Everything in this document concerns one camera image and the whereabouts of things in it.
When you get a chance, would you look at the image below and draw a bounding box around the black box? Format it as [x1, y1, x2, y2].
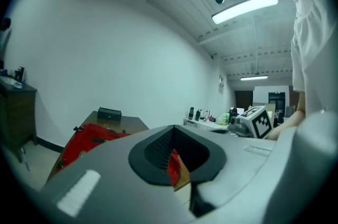
[97, 107, 123, 122]

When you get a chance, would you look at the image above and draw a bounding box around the white side table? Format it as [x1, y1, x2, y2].
[183, 117, 229, 132]

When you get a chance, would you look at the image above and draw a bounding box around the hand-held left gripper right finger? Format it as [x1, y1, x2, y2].
[173, 124, 277, 219]

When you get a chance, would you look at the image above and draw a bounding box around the dark wooden cabinet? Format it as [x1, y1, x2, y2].
[0, 77, 38, 163]

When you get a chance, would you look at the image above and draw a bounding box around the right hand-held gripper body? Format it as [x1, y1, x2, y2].
[228, 105, 274, 141]

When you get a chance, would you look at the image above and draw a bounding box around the red bag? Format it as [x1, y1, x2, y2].
[56, 123, 186, 187]

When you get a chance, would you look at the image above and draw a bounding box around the brown wooden table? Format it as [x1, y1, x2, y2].
[45, 110, 191, 192]

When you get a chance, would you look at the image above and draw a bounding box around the green plastic bag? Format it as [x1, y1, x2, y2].
[215, 111, 230, 126]

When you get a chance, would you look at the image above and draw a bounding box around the person's right forearm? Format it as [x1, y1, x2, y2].
[268, 90, 307, 141]

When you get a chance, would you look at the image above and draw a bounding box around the dark doorway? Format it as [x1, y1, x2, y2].
[268, 91, 286, 118]

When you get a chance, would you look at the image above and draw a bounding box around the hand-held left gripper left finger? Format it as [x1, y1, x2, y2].
[39, 124, 198, 224]

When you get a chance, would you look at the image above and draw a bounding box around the long ceiling light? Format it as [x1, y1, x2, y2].
[211, 0, 279, 25]
[240, 75, 269, 81]

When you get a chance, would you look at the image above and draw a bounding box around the black stand on cabinet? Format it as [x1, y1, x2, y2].
[14, 66, 26, 82]

